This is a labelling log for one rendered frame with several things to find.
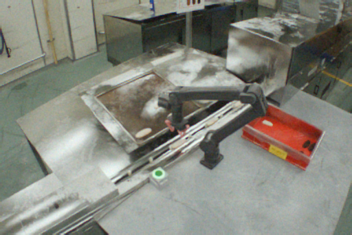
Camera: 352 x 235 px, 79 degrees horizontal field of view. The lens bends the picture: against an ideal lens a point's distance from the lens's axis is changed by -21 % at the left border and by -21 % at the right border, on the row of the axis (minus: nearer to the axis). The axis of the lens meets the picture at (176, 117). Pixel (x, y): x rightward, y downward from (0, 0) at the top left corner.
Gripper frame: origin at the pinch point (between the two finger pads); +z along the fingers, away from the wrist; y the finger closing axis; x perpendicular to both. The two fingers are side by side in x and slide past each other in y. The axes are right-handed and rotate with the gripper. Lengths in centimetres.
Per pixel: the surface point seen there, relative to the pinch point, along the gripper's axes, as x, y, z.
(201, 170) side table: 2.2, -20.6, 11.2
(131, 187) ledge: 37.7, -9.0, 7.2
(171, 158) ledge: 10.2, -6.7, 6.9
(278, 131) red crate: -56, -35, 11
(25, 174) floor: 92, 136, 93
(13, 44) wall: 35, 370, 24
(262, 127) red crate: -51, -24, 11
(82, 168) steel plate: 51, 22, 11
